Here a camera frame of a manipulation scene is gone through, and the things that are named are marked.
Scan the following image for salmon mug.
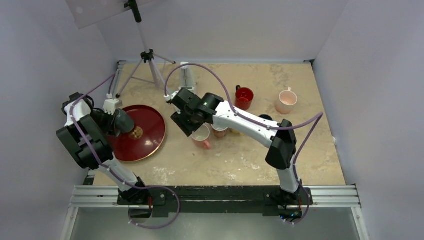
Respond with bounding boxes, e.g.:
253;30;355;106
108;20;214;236
211;124;229;138

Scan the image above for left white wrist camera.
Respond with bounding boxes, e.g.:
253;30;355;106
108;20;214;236
102;93;123;115

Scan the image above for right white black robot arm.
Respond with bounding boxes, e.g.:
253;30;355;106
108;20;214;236
164;88;301;204

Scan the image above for white perforated board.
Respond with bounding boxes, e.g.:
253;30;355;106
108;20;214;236
65;0;131;30

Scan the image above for blue white mug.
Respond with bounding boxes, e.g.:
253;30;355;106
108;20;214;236
259;114;273;121

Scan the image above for red round tray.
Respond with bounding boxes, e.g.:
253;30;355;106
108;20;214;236
108;105;166;162

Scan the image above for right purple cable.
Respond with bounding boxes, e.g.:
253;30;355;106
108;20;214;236
163;63;325;226

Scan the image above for white metronome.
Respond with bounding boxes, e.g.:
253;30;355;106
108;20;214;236
178;65;198;95

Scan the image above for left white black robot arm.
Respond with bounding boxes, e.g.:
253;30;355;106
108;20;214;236
56;92;152;205

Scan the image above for silver tripod stand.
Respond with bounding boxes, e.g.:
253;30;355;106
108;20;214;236
115;0;177;99

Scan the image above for red mug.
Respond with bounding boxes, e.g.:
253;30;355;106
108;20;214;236
234;85;255;111

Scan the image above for aluminium frame rail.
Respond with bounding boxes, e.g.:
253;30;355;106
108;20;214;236
60;185;370;240

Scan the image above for yellow mug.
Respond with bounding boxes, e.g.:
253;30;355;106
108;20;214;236
230;128;241;135

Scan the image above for light pink mug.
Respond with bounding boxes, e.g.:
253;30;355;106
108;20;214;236
275;87;298;115

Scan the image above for dark grey mug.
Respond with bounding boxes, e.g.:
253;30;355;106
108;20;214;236
114;109;135;136

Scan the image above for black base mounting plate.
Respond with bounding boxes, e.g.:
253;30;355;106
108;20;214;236
117;185;314;220

